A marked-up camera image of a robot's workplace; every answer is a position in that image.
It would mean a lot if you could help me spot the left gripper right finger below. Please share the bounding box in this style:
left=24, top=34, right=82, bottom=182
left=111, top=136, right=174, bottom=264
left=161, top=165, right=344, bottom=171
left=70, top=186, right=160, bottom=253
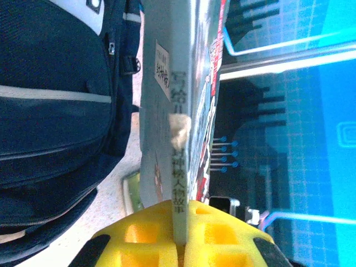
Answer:
left=183, top=200, right=293, bottom=267

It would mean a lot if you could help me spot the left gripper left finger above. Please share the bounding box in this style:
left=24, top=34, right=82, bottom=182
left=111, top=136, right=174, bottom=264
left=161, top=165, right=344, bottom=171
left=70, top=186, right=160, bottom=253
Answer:
left=69, top=200, right=181, bottom=267

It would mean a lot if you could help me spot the green landscape book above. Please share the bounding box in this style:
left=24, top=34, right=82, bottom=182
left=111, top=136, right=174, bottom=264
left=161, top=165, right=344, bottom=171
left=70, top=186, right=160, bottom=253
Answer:
left=122, top=171, right=144, bottom=212

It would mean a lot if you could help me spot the navy blue backpack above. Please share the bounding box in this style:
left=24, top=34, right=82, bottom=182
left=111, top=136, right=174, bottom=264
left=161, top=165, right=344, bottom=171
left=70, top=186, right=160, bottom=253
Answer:
left=0, top=0, right=144, bottom=265

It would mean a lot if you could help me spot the illustrated warrior book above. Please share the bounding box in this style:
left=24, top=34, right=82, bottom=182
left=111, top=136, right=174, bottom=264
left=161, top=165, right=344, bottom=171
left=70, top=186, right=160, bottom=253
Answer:
left=139, top=0, right=231, bottom=247

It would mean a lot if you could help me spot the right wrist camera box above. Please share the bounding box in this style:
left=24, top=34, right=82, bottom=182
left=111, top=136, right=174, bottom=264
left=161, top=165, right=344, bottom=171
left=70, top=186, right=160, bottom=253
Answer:
left=208, top=196, right=261, bottom=226

